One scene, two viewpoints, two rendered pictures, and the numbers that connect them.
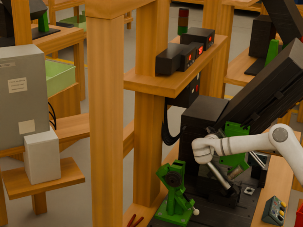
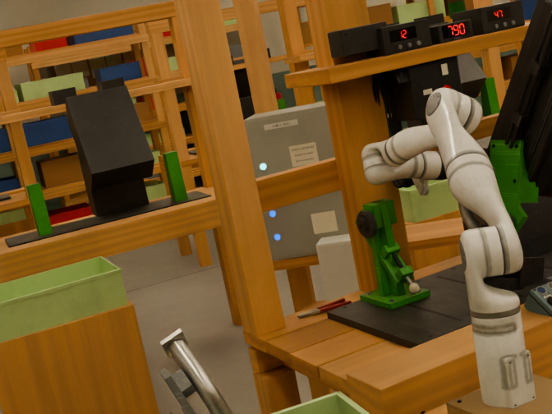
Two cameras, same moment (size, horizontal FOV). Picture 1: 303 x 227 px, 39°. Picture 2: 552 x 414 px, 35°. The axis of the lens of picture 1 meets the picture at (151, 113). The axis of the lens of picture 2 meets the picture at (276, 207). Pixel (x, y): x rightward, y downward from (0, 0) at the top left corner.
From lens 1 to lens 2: 1.62 m
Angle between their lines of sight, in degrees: 44
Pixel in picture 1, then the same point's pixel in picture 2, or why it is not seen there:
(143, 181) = (361, 247)
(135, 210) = (353, 296)
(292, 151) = (439, 123)
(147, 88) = (307, 78)
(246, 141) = (415, 131)
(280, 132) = (433, 99)
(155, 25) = not seen: outside the picture
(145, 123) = (342, 144)
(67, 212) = not seen: hidden behind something
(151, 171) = not seen: hidden behind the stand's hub
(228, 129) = (494, 154)
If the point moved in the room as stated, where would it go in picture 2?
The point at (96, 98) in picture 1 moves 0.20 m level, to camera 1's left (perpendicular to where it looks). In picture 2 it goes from (194, 79) to (145, 88)
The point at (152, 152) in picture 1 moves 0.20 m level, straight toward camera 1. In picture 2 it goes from (360, 194) to (315, 213)
